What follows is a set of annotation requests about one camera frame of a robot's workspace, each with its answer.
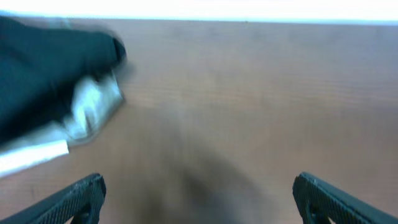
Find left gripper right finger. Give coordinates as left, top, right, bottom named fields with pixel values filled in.
left=292, top=172, right=397, bottom=224

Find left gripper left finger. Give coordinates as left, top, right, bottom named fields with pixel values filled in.
left=1, top=173, right=106, bottom=224

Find black leggings with red waistband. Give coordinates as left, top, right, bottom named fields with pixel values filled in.
left=1, top=17, right=126, bottom=144

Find folded white garment under pile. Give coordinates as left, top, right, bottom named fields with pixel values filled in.
left=1, top=140, right=69, bottom=178

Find folded beige garment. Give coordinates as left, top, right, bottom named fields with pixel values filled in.
left=63, top=72, right=124, bottom=146

